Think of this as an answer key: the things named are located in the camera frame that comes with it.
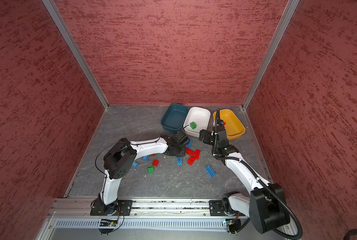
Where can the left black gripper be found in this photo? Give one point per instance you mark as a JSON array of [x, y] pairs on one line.
[[182, 153]]

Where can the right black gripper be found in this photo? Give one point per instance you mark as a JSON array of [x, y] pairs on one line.
[[208, 134]]

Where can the red lego low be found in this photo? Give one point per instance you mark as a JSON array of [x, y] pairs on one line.
[[191, 160]]

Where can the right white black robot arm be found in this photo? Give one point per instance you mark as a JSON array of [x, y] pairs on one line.
[[266, 205]]

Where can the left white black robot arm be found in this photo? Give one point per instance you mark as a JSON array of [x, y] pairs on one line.
[[119, 159]]

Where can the yellow container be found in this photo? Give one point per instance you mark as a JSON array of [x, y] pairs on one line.
[[234, 128]]

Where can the dark teal container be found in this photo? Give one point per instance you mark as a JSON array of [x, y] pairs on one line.
[[174, 118]]

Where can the white container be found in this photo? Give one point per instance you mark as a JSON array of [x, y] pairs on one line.
[[201, 117]]

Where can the small red lego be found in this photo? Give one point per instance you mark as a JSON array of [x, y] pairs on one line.
[[155, 163]]

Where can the green lego bottom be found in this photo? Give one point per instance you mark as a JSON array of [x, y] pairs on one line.
[[151, 169]]

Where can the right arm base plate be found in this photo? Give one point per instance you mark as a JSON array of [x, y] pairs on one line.
[[223, 208]]

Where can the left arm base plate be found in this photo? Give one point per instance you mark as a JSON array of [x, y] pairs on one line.
[[120, 207]]

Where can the aluminium front rail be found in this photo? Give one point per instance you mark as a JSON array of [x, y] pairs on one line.
[[141, 208]]

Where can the right aluminium corner post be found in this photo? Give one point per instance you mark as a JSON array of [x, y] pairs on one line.
[[277, 36]]

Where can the aluminium corner post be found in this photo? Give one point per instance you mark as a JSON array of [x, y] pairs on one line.
[[277, 36], [67, 36]]

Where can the left aluminium corner post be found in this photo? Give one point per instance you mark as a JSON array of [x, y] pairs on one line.
[[67, 36]]

